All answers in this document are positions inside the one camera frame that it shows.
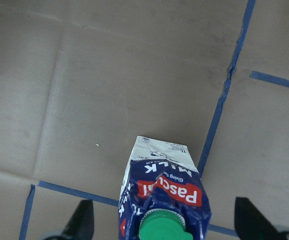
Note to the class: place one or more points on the Pascual milk carton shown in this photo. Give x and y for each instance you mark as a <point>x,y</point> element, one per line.
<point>162,196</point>

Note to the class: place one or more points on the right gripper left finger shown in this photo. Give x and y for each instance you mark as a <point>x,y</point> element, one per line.
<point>81,225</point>

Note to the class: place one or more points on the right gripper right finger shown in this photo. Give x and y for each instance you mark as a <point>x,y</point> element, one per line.
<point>251,224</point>

